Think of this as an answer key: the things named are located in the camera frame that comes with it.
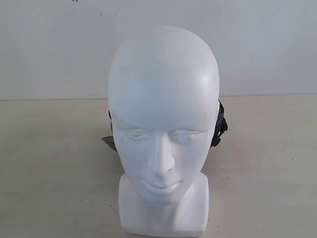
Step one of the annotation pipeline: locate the white mannequin head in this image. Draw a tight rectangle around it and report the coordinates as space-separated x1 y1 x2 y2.
108 26 220 238

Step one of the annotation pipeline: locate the black helmet with tinted visor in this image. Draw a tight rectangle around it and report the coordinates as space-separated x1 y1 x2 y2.
102 101 228 152

